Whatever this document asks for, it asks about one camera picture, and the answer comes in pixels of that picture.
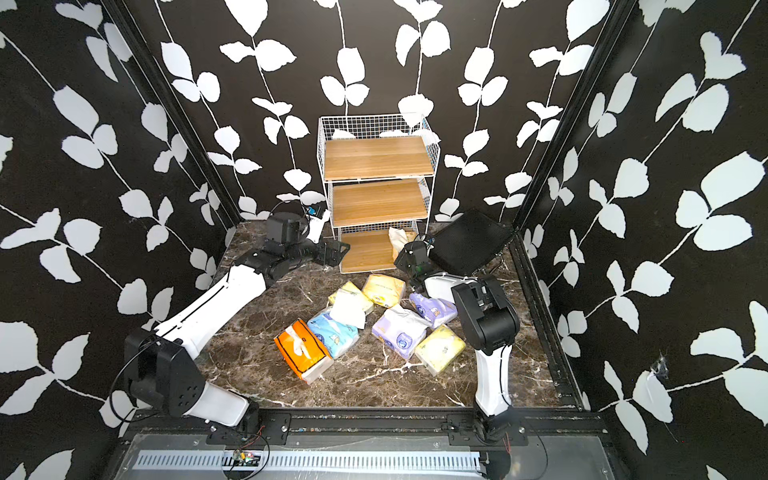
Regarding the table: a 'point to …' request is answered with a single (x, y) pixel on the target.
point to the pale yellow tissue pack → (439, 349)
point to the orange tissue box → (304, 349)
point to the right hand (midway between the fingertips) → (401, 250)
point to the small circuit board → (240, 458)
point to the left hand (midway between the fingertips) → (337, 236)
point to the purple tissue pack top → (435, 311)
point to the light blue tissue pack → (338, 336)
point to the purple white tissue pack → (400, 330)
